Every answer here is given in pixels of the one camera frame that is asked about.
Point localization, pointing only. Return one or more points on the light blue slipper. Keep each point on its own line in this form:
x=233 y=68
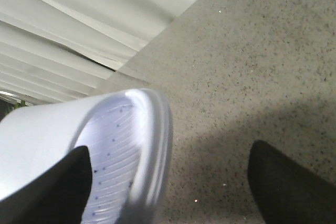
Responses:
x=129 y=138

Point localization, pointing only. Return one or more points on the pale grey-green curtain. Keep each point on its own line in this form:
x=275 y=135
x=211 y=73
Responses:
x=60 y=50

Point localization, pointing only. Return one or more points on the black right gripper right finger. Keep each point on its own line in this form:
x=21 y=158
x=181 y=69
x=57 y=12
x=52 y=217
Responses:
x=286 y=192

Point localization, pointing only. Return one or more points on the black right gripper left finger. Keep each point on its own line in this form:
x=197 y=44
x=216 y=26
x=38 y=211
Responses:
x=59 y=195

